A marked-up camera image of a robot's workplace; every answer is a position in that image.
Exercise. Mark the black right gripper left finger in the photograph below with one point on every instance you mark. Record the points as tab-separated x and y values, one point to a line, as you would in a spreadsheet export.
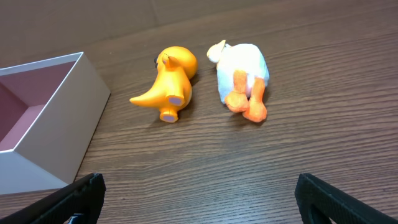
79	202

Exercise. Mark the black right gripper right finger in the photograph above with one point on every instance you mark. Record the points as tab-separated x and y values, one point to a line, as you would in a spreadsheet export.
321	203

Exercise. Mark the white plush duck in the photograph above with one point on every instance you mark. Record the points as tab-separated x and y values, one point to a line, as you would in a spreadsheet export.
242	78

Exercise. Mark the orange dinosaur toy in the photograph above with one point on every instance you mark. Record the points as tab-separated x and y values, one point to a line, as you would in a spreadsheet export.
172	89

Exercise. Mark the white box pink interior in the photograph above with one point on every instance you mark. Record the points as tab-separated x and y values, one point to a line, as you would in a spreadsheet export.
49	112

